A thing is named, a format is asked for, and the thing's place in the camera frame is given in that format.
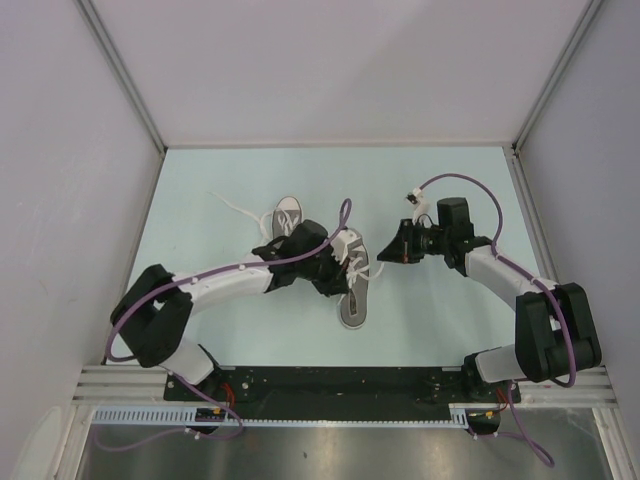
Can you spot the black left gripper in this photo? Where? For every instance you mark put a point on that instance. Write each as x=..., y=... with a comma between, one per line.
x=336, y=283

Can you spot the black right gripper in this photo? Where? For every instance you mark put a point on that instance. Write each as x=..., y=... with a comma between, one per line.
x=401, y=249

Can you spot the grey canvas sneaker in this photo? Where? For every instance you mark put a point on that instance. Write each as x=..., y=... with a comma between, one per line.
x=286, y=216
x=353, y=319

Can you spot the white shoelace of sneaker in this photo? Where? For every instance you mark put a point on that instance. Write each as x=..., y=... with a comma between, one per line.
x=359, y=276
x=263, y=220

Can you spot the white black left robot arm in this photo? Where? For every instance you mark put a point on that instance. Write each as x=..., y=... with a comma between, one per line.
x=152, y=317

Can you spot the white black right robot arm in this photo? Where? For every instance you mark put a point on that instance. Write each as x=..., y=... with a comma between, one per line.
x=555, y=336

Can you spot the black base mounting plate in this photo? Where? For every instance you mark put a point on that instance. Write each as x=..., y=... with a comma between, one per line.
x=375, y=394

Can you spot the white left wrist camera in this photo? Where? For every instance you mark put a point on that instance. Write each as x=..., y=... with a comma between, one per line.
x=346, y=244

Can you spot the white slotted cable duct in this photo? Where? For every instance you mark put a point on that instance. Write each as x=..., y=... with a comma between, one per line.
x=192, y=416

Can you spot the aluminium frame rail front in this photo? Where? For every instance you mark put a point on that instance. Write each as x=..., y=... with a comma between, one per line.
x=131, y=385

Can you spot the aluminium corner post right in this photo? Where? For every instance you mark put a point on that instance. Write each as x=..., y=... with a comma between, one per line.
x=577, y=36

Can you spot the aluminium corner post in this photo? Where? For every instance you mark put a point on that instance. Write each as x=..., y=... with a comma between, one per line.
x=115, y=61
x=577, y=36

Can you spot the aluminium corner post left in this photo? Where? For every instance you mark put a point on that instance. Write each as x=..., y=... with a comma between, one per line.
x=115, y=61

